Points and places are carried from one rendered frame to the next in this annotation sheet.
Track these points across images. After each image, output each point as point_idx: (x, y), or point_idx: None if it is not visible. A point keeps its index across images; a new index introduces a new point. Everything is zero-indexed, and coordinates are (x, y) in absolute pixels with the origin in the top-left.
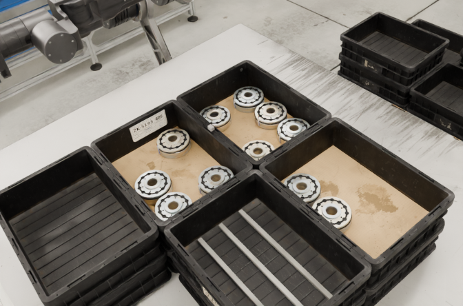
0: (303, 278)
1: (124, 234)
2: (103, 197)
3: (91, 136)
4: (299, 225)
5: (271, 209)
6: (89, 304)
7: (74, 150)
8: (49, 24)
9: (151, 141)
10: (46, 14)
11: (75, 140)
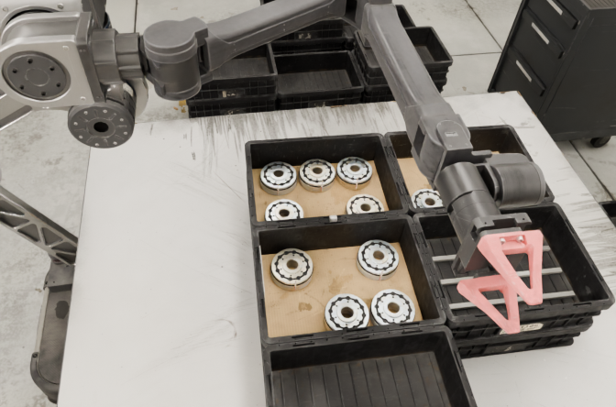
0: None
1: (390, 376)
2: (320, 377)
3: (140, 368)
4: None
5: (433, 237)
6: None
7: (148, 399)
8: (511, 168)
9: (265, 290)
10: (473, 166)
11: (128, 390)
